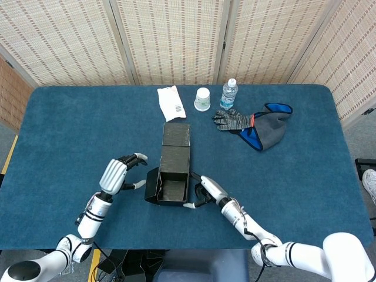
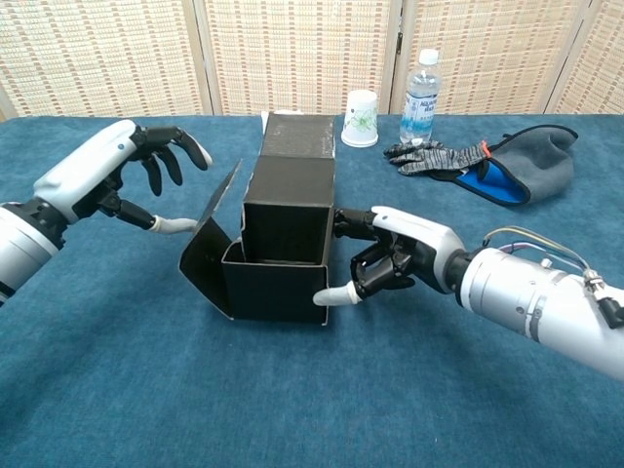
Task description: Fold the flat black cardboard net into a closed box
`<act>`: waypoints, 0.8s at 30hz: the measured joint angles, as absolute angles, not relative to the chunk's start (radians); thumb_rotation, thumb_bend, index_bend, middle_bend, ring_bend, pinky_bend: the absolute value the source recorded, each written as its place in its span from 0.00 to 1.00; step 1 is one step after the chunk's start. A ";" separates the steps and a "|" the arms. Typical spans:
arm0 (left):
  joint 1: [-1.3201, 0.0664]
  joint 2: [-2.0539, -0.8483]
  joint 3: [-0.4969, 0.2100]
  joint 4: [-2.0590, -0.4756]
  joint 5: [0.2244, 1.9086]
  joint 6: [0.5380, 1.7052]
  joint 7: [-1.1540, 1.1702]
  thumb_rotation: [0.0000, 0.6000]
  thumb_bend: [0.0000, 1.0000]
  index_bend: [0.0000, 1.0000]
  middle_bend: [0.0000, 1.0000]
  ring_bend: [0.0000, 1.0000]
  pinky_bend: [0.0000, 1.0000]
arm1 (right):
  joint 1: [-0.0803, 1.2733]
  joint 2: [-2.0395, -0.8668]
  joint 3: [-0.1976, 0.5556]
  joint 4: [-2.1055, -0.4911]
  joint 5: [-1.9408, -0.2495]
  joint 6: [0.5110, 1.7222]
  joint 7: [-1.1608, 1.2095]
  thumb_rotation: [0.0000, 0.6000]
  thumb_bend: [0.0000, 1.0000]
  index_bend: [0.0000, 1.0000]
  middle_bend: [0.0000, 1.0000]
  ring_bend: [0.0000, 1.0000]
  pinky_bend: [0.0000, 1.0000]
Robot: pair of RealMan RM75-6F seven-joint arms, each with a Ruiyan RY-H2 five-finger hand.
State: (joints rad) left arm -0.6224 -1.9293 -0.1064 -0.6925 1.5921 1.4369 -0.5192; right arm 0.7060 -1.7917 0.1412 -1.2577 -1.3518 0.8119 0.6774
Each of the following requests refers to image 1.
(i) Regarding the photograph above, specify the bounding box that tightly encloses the clear water bottle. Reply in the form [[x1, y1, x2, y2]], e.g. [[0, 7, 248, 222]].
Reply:
[[219, 78, 238, 110]]

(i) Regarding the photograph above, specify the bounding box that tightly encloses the grey blue-lined beanie hat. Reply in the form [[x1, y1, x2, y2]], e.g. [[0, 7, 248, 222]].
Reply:
[[230, 102, 294, 153]]

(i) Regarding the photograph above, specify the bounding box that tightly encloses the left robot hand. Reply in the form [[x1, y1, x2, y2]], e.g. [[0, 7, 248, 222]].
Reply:
[[99, 152, 149, 196]]

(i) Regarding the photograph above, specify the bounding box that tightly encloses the white shoe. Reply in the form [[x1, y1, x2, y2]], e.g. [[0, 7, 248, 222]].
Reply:
[[361, 169, 376, 206]]

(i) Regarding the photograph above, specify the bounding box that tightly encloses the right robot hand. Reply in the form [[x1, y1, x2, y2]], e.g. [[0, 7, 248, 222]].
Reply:
[[183, 172, 231, 210]]

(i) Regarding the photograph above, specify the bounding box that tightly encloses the woven bamboo folding screen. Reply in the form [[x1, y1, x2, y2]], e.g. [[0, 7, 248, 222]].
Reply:
[[0, 0, 376, 127]]

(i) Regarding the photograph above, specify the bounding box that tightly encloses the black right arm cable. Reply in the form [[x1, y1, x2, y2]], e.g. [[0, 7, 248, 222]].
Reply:
[[242, 205, 283, 282]]

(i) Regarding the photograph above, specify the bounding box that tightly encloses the white plastic packet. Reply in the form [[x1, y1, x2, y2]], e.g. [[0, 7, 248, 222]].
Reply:
[[157, 85, 187, 123]]

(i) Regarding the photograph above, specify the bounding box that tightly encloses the black paper box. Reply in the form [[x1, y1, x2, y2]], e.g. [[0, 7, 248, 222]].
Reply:
[[143, 122, 192, 207]]

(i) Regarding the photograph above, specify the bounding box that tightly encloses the brown woven screen panel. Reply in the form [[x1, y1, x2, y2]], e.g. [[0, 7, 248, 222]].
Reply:
[[0, 55, 35, 133]]

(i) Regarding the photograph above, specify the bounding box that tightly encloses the grey striped knit glove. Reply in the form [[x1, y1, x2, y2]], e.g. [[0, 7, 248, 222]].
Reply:
[[211, 109, 255, 132]]

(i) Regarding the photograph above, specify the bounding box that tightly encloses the white paper cup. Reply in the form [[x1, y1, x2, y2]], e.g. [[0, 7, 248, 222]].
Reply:
[[193, 87, 212, 112]]

